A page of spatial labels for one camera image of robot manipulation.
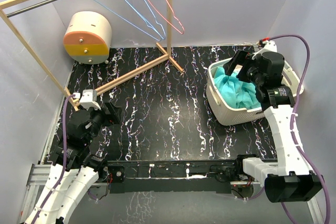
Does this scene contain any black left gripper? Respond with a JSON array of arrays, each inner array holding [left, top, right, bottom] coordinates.
[[85, 100, 122, 144]]

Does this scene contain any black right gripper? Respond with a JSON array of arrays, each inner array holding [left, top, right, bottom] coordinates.
[[223, 49, 264, 87]]

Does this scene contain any teal t shirt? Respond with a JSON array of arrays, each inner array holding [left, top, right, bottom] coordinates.
[[214, 67, 261, 110]]

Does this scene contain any blue hanger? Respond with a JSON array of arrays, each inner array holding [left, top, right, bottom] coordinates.
[[93, 0, 166, 42], [112, 0, 166, 41]]

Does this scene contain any pink wire hanger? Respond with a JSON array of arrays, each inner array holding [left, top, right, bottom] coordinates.
[[135, 0, 185, 35]]

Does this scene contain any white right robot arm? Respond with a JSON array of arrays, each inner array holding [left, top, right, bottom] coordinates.
[[223, 50, 322, 202]]

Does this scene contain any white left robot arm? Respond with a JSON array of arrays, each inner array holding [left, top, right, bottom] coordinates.
[[25, 102, 122, 223]]

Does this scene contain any cream plastic laundry basket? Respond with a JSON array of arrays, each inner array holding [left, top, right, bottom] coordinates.
[[206, 58, 300, 126]]

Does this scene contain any cream round drawer cabinet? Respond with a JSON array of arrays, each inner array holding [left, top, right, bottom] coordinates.
[[63, 11, 112, 65]]

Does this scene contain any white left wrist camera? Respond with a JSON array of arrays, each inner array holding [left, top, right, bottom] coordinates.
[[73, 89, 101, 110]]

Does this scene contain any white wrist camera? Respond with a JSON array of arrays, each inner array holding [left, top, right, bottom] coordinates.
[[252, 37, 277, 60], [73, 89, 101, 110]]

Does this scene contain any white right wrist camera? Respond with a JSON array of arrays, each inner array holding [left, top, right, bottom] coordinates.
[[252, 37, 277, 60]]

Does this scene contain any aluminium base frame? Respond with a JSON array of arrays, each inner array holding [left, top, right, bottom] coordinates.
[[19, 161, 325, 224]]

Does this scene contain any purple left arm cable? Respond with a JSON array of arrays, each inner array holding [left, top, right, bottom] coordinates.
[[31, 94, 77, 219]]

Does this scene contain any wooden clothes rack frame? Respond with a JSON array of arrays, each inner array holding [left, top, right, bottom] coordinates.
[[0, 0, 185, 112]]

